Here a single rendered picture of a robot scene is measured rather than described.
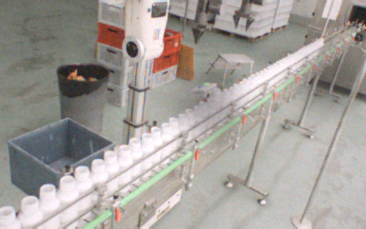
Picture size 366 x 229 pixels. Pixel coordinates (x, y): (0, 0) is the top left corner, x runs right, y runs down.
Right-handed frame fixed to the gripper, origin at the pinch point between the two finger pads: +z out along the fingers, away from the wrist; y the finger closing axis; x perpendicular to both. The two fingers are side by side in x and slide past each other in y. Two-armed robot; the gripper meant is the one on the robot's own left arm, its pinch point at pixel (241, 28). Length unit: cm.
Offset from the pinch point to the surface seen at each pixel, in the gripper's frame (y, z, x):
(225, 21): 265, 113, -538
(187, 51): 162, 98, -218
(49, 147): 42, 56, 97
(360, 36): -56, -3, -47
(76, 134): 36, 50, 86
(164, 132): -16, 25, 90
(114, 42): 174, 68, -86
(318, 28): 37, 55, -387
